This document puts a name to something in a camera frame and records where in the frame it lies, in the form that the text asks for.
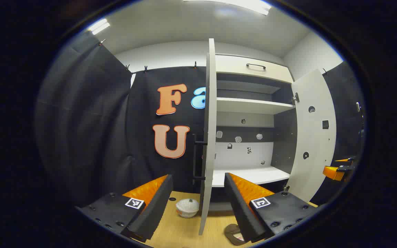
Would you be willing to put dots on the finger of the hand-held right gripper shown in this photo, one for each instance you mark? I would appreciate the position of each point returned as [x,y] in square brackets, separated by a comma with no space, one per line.
[333,173]
[347,160]

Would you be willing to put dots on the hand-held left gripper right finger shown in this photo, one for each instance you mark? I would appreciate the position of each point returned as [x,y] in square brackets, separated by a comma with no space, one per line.
[238,210]

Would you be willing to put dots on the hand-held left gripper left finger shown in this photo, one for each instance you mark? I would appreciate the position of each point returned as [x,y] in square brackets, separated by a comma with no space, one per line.
[153,210]

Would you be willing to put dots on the brown fuzzy shoe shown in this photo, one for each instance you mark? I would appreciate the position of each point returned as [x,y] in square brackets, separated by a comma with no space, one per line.
[233,232]

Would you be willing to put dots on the white cabinet door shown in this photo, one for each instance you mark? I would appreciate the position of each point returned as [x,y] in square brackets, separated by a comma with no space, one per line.
[314,144]
[210,137]

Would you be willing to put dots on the grey white shoe cabinet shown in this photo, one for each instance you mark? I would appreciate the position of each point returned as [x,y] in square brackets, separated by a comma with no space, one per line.
[281,137]

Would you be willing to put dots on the white cabinet shelf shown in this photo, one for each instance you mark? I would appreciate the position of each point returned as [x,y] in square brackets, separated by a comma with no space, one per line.
[250,105]

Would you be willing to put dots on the white cabinet drawer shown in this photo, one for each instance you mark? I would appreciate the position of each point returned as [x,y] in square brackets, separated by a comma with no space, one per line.
[233,67]

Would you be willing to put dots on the white pumpkin ornament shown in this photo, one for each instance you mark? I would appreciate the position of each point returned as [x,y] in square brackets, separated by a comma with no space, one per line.
[187,207]

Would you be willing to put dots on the ceiling light panel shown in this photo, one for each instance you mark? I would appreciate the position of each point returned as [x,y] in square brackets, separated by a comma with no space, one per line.
[99,26]

